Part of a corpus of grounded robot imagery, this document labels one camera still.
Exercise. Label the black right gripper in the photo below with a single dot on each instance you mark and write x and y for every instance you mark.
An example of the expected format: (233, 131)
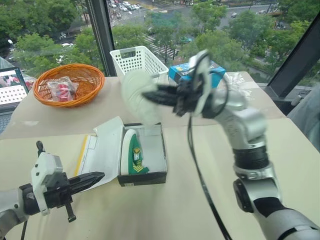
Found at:
(186, 100)

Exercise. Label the blue cardboard box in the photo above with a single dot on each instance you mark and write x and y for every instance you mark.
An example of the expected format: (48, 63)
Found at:
(178, 72)

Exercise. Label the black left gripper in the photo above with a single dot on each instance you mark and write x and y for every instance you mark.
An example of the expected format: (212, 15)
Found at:
(56, 192)

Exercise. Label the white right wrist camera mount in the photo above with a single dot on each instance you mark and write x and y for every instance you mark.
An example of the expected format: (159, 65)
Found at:
(203, 82)

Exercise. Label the dark slanted window frame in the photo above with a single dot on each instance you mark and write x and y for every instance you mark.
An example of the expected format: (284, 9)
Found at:
(292, 60)

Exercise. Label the orange woven basket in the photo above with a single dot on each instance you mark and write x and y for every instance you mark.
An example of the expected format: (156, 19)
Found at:
(85, 95)

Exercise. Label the grey-blue cloth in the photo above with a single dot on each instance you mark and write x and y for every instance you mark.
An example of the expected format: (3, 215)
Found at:
(307, 117)

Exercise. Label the black shoebox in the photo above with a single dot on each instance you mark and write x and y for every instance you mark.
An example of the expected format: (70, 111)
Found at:
(142, 178)

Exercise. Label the open laptop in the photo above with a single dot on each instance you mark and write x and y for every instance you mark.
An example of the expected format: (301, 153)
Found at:
(12, 92)

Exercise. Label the clear packet with red contents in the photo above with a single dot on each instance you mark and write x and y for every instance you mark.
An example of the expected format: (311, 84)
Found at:
(62, 88)

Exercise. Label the white perforated plastic basket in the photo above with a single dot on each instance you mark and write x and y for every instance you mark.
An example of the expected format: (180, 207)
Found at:
(140, 61)

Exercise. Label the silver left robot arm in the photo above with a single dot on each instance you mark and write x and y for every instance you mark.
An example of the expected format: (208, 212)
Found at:
(10, 202)

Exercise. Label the dark window frame post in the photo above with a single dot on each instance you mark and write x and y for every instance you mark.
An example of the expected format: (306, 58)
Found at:
(101, 35)

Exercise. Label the clear crumpled plastic bag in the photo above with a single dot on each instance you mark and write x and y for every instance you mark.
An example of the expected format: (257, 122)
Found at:
(240, 83)

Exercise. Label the green and white shoe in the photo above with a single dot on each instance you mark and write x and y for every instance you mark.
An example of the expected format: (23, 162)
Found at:
(133, 155)

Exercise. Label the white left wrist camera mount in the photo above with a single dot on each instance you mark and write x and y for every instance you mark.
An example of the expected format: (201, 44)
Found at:
(42, 167)

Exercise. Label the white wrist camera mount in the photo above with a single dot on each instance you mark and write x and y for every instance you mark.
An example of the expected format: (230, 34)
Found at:
(42, 167)
(203, 82)

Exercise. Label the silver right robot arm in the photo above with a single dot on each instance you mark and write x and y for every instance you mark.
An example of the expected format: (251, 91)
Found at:
(250, 122)

